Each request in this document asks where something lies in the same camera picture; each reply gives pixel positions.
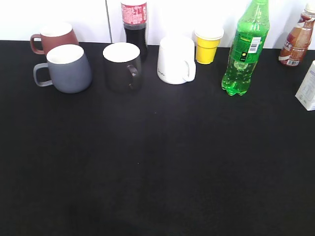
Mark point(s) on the green soda bottle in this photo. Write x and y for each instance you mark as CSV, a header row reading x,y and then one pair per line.
x,y
252,30

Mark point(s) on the yellow paper cup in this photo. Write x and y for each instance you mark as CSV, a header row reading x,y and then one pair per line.
x,y
208,39

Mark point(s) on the white ceramic mug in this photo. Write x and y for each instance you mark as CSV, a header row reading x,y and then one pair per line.
x,y
176,64

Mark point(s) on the black ceramic mug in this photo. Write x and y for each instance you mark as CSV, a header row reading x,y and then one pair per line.
x,y
123,67

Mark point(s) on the grey ceramic mug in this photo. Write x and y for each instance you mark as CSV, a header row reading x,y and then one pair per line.
x,y
69,69

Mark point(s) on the cola bottle red label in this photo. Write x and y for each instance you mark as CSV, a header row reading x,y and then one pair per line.
x,y
134,14

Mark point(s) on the brown ceramic mug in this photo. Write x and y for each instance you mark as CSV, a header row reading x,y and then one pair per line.
x,y
54,35

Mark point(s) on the white carton box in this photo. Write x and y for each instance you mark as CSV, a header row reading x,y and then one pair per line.
x,y
306,91

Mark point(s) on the brown coffee drink bottle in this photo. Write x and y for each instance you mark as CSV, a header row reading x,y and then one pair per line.
x,y
299,38

